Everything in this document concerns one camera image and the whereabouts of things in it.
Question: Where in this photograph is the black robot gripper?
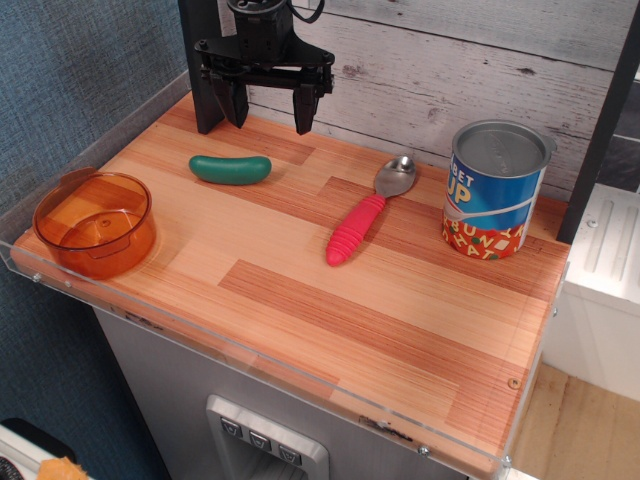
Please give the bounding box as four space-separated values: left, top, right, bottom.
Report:
195 1 335 135

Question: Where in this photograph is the alphabet soup toy can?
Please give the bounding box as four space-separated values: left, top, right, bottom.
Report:
442 120 557 260

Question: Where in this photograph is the green toy pickle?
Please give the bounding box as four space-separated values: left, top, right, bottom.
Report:
189 155 272 186

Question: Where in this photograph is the orange transparent plastic pot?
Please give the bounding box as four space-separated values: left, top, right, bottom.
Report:
33 167 157 279

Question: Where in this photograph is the clear acrylic table guard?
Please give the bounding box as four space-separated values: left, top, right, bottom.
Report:
1 93 568 479

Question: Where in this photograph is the grey toy fridge cabinet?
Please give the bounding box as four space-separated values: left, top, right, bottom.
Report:
95 309 463 479

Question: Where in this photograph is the silver ice dispenser panel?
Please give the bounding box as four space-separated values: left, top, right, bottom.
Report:
206 395 330 480

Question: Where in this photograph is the white toy sink unit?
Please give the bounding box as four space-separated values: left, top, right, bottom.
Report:
542 184 639 400

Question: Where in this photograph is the orange black object corner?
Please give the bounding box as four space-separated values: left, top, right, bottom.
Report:
1 418 90 479

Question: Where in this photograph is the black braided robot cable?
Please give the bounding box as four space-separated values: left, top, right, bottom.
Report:
288 0 326 25

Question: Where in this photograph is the dark grey left post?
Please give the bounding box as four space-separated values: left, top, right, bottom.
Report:
177 0 224 134

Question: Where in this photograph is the dark grey post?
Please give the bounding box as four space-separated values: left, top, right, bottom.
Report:
177 0 224 134
556 2 639 244

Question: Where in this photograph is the pink handled metal spoon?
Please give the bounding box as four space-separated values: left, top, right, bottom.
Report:
325 156 417 267

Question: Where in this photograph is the dark grey right post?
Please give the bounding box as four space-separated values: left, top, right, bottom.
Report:
556 2 639 244

